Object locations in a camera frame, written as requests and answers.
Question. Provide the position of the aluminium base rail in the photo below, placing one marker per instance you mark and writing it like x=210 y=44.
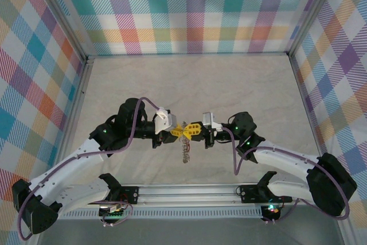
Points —
x=189 y=194

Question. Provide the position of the green circuit board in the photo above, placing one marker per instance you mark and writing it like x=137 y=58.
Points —
x=113 y=213

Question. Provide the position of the red key tag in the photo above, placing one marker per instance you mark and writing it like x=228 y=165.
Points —
x=187 y=147

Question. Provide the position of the small circuit board with LED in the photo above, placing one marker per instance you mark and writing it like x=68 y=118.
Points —
x=271 y=210

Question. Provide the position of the aluminium frame post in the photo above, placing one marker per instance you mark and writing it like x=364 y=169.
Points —
x=312 y=12
x=66 y=18

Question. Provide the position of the aluminium side rail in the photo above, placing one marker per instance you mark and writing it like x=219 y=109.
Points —
x=81 y=93
x=305 y=98

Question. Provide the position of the aluminium back rail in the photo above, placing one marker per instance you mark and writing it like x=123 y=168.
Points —
x=186 y=54

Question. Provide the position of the silver keyring bunch with keys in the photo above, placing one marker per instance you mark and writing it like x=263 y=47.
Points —
x=185 y=156

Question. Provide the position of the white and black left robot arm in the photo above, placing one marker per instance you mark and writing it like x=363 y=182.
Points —
x=71 y=161

